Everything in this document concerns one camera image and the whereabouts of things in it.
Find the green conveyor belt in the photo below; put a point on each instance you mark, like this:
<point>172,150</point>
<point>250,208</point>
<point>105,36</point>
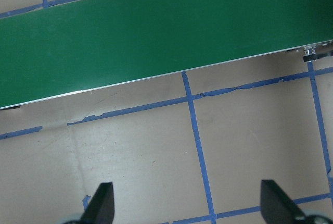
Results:
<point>156,39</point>

